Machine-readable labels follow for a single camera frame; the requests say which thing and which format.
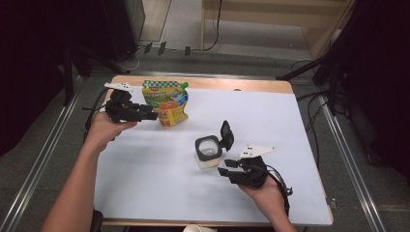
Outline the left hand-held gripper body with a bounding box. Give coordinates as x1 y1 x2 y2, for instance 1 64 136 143
103 81 143 125

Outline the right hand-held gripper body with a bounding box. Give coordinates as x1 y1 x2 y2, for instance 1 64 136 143
226 144 278 189

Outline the yellow seasoning pouch green cap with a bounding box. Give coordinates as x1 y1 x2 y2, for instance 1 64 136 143
141 80 190 129

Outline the clear jar with black lid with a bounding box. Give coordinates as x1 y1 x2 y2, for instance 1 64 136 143
193 120 236 170

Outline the person's right hand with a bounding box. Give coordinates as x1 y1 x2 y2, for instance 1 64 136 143
238 175 289 221

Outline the person's left hand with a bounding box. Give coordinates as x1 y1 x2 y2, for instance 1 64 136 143
82 110 138 154

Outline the black metal stand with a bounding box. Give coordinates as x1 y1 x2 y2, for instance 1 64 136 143
61 42 132 107
275 28 342 81

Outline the black cabinet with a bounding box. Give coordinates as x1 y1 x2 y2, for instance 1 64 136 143
101 0 146 62

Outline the black curtain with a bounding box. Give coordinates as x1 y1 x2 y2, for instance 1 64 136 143
322 0 410 182
0 0 107 158

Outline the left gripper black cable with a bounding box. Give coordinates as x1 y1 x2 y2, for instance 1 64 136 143
81 87 112 144

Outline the black floor cable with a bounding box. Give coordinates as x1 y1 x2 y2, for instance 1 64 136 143
296 91 337 162
290 59 320 75

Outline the light wooden frame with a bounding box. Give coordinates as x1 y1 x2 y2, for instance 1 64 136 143
199 0 356 61

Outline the metal floor rail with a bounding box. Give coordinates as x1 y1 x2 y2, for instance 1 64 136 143
0 75 86 232
317 95 388 232

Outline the hanging black cable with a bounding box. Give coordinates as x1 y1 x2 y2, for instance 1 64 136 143
190 0 224 53

